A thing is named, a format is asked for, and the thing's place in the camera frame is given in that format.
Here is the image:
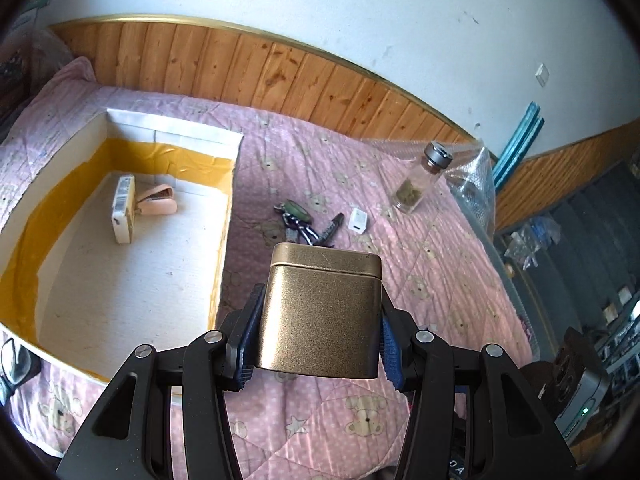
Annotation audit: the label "small white cardboard box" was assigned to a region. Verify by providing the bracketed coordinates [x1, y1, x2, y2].
[111, 175, 137, 245]

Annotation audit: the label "blue boards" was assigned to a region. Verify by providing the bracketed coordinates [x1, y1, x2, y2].
[492, 101, 546, 193]

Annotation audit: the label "pink bear print quilt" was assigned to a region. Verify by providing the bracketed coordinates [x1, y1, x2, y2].
[0, 57, 536, 480]

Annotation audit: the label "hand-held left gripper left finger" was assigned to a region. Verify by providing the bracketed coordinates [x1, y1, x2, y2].
[55, 282, 266, 480]

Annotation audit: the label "pink stapler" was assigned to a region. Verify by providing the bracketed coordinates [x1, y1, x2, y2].
[135, 185, 178, 217]

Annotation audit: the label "glass bottle metal lid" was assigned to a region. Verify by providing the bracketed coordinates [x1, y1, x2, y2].
[390, 142, 453, 213]

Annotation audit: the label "black eyeglasses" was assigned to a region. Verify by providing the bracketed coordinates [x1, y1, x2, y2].
[0, 337, 32, 397]

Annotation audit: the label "key bunch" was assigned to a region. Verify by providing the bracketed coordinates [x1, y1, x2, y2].
[273, 201, 321, 246]

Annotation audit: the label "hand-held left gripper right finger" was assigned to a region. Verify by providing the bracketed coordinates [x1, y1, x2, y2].
[377, 290, 581, 480]

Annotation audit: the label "gold metal tin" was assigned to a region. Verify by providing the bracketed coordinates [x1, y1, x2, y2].
[254, 242, 383, 380]

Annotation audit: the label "clear plastic bag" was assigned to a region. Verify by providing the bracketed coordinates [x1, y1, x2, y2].
[505, 215, 563, 271]

